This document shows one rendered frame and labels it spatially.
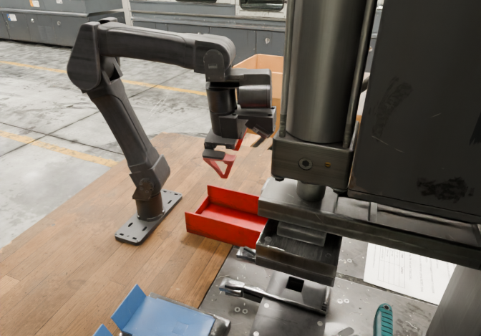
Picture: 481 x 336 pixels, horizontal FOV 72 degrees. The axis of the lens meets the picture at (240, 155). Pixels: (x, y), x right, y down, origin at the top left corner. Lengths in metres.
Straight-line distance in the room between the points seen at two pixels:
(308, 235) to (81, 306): 0.46
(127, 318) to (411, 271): 0.55
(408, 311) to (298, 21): 0.56
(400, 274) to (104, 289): 0.59
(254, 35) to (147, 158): 4.62
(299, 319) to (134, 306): 0.28
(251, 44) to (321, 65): 4.99
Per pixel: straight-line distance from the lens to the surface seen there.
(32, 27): 8.48
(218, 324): 0.63
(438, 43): 0.31
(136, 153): 0.75
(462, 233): 0.48
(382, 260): 0.80
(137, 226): 0.84
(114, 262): 0.78
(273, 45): 5.19
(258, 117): 0.65
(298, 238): 0.44
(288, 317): 0.56
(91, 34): 0.68
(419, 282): 0.79
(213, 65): 0.61
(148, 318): 0.65
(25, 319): 0.76
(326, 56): 0.34
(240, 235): 0.74
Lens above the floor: 1.44
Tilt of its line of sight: 29 degrees down
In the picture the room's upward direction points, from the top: straight up
